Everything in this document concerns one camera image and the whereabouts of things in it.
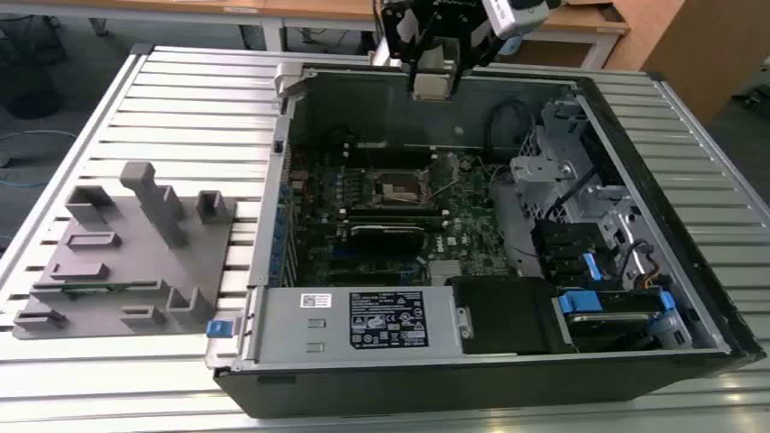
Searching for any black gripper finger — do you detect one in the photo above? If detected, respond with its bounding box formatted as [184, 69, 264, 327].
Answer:
[402, 42, 432, 94]
[447, 39, 478, 99]

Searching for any wire locking lever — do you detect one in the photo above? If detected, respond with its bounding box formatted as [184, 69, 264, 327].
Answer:
[428, 176, 459, 200]

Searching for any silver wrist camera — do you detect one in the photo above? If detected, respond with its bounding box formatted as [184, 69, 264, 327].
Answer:
[480, 0, 553, 40]

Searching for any silver metal bracket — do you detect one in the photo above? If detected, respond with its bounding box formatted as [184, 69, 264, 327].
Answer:
[509, 155, 581, 184]

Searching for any black plastic duct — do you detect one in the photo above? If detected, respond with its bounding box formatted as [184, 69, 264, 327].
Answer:
[447, 275, 581, 356]

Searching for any grey parts rack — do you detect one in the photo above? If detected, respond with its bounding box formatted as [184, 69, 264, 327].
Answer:
[9, 161, 240, 340]

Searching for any grey plastic case latch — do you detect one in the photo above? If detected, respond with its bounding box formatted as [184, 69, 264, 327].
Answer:
[274, 62, 318, 98]

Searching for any flat black cable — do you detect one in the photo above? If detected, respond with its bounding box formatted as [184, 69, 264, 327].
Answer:
[545, 169, 598, 222]

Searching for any silver finned heatsink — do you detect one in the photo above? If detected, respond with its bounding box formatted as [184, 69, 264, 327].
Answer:
[427, 259, 464, 277]

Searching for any green motherboard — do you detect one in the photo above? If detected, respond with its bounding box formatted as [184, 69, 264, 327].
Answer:
[279, 143, 526, 290]

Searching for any black round bin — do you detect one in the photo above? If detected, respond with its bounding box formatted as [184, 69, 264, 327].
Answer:
[0, 13, 68, 121]

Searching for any green RAM stick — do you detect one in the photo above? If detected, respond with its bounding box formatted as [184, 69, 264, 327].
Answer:
[32, 280, 163, 295]

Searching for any perforated metal drive cage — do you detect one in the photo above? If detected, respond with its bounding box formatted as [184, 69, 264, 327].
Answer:
[509, 99, 641, 226]

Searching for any black PC case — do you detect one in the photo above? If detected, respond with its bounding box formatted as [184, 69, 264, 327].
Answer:
[203, 60, 769, 420]

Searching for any blue plastic tab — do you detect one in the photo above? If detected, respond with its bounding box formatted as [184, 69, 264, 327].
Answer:
[581, 252, 605, 281]

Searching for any wooden desk white frame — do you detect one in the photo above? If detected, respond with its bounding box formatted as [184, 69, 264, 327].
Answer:
[263, 0, 631, 69]
[0, 0, 270, 37]

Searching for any black looped cable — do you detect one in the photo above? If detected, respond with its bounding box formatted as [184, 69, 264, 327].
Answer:
[484, 98, 534, 152]

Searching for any hard disk in blue carrier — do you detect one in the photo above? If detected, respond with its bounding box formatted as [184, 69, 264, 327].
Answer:
[554, 290, 678, 354]

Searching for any light blue floor cable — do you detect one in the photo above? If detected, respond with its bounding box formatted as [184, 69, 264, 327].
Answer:
[0, 129, 80, 189]

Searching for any CPU socket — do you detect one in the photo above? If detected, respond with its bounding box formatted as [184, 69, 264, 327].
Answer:
[370, 167, 439, 211]

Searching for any black chair base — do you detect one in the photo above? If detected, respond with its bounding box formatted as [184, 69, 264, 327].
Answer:
[742, 60, 770, 110]

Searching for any silver power supply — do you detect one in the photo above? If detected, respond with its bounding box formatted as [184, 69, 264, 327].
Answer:
[238, 284, 476, 367]

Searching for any black fan shroud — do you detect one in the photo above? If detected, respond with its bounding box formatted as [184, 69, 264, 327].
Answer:
[531, 219, 617, 279]

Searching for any wooden cabinet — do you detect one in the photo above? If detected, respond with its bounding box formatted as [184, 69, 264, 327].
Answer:
[605, 0, 770, 124]

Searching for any black graphics card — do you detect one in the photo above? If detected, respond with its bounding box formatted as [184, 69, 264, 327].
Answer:
[348, 223, 430, 257]

